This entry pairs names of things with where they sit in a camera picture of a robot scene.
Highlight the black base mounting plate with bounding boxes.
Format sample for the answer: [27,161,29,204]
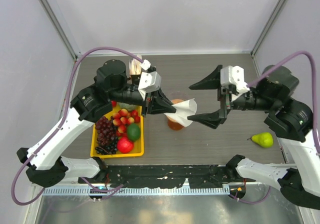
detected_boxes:
[88,164,244,189]

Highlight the red apple back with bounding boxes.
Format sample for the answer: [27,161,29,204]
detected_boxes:
[111,100,117,108]

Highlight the red apple front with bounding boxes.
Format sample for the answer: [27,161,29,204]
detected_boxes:
[117,137,134,154]

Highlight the dark purple grape bunch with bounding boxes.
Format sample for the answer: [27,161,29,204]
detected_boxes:
[94,116,119,155]

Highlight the red apple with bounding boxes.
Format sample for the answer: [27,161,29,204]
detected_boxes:
[117,137,134,154]
[111,100,117,108]

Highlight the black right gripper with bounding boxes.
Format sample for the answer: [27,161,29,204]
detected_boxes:
[186,63,275,127]

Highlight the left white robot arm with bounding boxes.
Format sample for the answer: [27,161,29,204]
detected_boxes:
[17,59,176,188]

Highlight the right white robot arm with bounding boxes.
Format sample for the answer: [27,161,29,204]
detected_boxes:
[188,65,320,210]

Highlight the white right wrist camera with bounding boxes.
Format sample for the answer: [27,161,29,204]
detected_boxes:
[220,65,250,102]

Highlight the green netted melon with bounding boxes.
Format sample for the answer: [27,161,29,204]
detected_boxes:
[117,102,137,112]

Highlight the round wooden dripper stand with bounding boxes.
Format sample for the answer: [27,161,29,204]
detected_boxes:
[171,98,184,105]

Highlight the green pear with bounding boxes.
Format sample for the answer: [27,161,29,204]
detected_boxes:
[248,132,274,148]

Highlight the green lime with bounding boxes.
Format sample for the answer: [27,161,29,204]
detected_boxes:
[126,123,141,142]

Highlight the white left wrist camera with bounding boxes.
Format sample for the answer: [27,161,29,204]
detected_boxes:
[138,59,162,100]

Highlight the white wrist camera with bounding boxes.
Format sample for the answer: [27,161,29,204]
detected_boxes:
[138,59,162,100]
[220,65,250,102]

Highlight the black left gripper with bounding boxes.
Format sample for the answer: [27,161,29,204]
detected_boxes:
[109,83,177,117]

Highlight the white perforated cable rail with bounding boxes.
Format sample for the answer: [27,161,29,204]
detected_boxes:
[43,185,230,197]

